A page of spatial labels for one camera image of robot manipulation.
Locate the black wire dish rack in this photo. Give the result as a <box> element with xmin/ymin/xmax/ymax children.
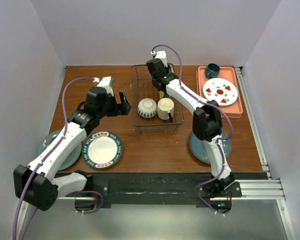
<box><xmin>131</xmin><ymin>64</ymin><xmax>184</xmax><ymax>133</ymax></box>

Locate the yellow green ribbed plate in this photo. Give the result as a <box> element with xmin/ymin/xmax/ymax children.
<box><xmin>158</xmin><ymin>91</ymin><xmax>165</xmax><ymax>99</ymax></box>

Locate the cream ceramic mug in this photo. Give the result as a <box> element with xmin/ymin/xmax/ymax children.
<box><xmin>157</xmin><ymin>97</ymin><xmax>175</xmax><ymax>123</ymax></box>

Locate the dark blue plate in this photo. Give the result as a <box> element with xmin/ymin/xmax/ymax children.
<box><xmin>189</xmin><ymin>133</ymin><xmax>232</xmax><ymax>165</ymax></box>

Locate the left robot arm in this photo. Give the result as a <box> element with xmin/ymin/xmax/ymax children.
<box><xmin>13</xmin><ymin>87</ymin><xmax>132</xmax><ymax>211</ymax></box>

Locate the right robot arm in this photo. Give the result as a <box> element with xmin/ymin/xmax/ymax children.
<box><xmin>146</xmin><ymin>58</ymin><xmax>235</xmax><ymax>197</ymax></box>

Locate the white plate green lettered rim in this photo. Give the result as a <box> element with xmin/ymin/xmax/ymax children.
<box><xmin>81</xmin><ymin>131</ymin><xmax>123</xmax><ymax>170</ymax></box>

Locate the grey green plate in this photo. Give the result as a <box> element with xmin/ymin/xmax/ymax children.
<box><xmin>37</xmin><ymin>130</ymin><xmax>82</xmax><ymax>171</ymax></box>

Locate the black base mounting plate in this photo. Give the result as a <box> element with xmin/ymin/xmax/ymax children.
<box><xmin>64</xmin><ymin>171</ymin><xmax>243</xmax><ymax>216</ymax></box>

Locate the dark blue mug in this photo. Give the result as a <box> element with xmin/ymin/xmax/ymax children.
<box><xmin>205</xmin><ymin>63</ymin><xmax>220</xmax><ymax>79</ymax></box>

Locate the watermelon pattern plate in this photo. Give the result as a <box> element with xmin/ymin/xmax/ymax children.
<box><xmin>202</xmin><ymin>77</ymin><xmax>239</xmax><ymax>107</ymax></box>

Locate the salmon pink tray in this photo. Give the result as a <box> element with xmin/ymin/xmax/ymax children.
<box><xmin>196</xmin><ymin>65</ymin><xmax>244</xmax><ymax>118</ymax></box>

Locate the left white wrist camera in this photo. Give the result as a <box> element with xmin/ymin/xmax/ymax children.
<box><xmin>92</xmin><ymin>76</ymin><xmax>114</xmax><ymax>96</ymax></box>

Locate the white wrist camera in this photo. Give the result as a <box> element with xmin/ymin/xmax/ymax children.
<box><xmin>151</xmin><ymin>50</ymin><xmax>168</xmax><ymax>68</ymax></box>
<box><xmin>92</xmin><ymin>76</ymin><xmax>114</xmax><ymax>96</ymax></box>

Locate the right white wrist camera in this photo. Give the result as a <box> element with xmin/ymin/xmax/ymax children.
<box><xmin>151</xmin><ymin>50</ymin><xmax>168</xmax><ymax>68</ymax></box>

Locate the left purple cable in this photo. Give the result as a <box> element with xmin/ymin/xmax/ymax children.
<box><xmin>11</xmin><ymin>76</ymin><xmax>101</xmax><ymax>240</ymax></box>

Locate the purple cable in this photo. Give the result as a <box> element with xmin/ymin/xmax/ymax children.
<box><xmin>11</xmin><ymin>76</ymin><xmax>101</xmax><ymax>240</ymax></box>
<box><xmin>151</xmin><ymin>44</ymin><xmax>235</xmax><ymax>187</ymax></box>

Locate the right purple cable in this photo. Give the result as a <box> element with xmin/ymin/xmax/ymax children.
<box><xmin>151</xmin><ymin>44</ymin><xmax>235</xmax><ymax>187</ymax></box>

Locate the aluminium frame rail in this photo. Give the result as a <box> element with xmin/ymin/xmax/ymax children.
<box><xmin>12</xmin><ymin>172</ymin><xmax>296</xmax><ymax>240</ymax></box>

